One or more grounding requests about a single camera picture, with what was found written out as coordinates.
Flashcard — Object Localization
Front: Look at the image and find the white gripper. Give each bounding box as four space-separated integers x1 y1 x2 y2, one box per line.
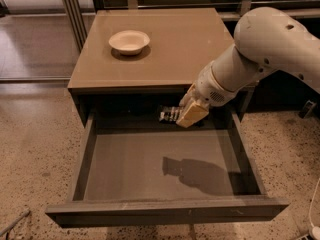
176 60 238 128

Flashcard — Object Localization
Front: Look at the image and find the black rxbar chocolate bar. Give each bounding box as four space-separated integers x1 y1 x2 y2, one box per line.
159 106 182 123

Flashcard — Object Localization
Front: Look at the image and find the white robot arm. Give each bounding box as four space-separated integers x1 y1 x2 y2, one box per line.
177 7 320 128

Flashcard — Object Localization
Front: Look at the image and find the brown cabinet with glass top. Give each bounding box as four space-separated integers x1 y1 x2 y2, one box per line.
67 7 260 128

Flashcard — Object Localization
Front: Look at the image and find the open grey top drawer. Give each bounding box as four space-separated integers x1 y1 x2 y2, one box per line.
46 108 289 228

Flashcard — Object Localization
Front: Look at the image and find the white ceramic bowl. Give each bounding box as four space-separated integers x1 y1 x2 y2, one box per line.
109 30 150 56

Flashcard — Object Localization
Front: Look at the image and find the small black floor device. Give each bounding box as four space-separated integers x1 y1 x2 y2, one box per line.
298 100 317 119

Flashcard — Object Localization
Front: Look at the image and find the grey rod on floor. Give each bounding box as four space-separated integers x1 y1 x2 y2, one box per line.
0 210 30 237

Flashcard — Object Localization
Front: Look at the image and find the metal shelf frame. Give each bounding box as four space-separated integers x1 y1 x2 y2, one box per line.
58 0 320 52

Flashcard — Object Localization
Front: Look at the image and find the white cable on floor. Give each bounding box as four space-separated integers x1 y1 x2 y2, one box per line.
308 178 320 240

